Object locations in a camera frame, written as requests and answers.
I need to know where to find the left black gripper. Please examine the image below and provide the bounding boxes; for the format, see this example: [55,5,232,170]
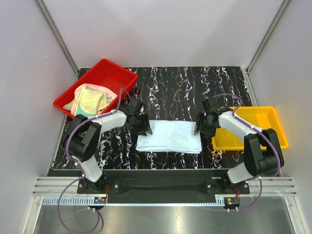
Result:
[132,113,152,137]

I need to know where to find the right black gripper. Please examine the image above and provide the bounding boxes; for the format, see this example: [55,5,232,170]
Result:
[194,112,216,138]

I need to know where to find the light blue towel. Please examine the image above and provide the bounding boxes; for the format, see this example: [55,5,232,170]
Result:
[136,120,202,154]

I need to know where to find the pastel yellow pink towel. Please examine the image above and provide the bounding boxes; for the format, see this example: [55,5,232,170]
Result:
[63,83,117,117]

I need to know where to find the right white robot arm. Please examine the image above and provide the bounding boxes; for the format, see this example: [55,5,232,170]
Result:
[194,98,284,193]

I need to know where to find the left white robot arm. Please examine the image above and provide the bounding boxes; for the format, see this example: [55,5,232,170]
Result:
[61,99,153,193]

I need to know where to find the yellow plastic bin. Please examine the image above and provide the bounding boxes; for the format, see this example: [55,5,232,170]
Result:
[212,106,289,151]

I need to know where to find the red plastic bin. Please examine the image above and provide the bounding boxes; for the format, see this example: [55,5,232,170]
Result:
[53,59,138,118]

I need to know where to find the right connector box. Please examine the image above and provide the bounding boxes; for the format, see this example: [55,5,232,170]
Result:
[225,197,240,207]

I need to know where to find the connector box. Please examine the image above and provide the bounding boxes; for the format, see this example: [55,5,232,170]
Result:
[225,197,240,207]
[94,196,107,204]

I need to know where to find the left connector box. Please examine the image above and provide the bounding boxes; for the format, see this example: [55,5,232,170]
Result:
[94,196,107,204]

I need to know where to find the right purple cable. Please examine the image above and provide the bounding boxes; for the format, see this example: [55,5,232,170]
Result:
[207,94,285,212]

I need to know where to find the purple cable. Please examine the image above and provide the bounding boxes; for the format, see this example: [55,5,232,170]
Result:
[57,87,134,232]
[207,94,285,212]

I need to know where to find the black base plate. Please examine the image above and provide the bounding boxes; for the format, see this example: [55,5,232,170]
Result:
[77,176,250,195]

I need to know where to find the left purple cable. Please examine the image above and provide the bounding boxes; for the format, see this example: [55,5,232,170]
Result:
[57,87,134,232]

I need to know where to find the aluminium rail frame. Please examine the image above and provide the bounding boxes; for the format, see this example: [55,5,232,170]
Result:
[32,176,296,196]

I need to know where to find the white slotted cable duct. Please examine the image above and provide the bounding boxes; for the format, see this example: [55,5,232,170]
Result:
[43,196,106,206]

